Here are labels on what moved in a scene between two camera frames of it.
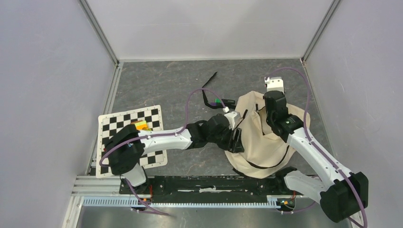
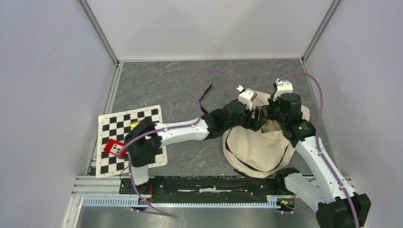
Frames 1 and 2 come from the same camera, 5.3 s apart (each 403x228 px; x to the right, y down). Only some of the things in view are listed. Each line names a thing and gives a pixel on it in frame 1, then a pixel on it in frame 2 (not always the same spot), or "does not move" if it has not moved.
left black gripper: x=234 y=145 -> x=254 y=124
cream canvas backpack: x=265 y=153 does not move
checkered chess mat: x=152 y=115 does not move
